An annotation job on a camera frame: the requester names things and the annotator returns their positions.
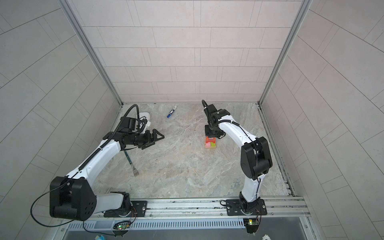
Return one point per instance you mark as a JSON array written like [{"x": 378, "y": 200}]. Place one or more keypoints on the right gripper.
[{"x": 208, "y": 133}]

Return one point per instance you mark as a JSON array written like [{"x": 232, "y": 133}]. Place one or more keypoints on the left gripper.
[{"x": 148, "y": 139}]

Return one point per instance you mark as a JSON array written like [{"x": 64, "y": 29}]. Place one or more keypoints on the small red cube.
[{"x": 210, "y": 140}]

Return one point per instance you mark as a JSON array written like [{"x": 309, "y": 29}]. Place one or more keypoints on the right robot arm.
[{"x": 255, "y": 159}]

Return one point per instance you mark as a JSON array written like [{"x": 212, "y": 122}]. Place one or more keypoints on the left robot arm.
[{"x": 72, "y": 197}]

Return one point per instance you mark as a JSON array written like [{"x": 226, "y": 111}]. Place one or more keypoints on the blue whiteboard marker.
[{"x": 171, "y": 111}]

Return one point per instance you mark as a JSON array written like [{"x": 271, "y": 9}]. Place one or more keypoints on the metal fork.
[{"x": 135, "y": 171}]

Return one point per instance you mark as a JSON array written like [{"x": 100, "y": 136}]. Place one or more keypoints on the left controller board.
[{"x": 122, "y": 226}]

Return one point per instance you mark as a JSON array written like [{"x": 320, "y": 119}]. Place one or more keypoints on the controller board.
[
  {"x": 251, "y": 225},
  {"x": 122, "y": 226}
]

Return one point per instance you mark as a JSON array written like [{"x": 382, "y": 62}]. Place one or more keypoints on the right controller board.
[{"x": 251, "y": 225}]

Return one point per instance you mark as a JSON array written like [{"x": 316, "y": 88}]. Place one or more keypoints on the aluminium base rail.
[{"x": 209, "y": 208}]

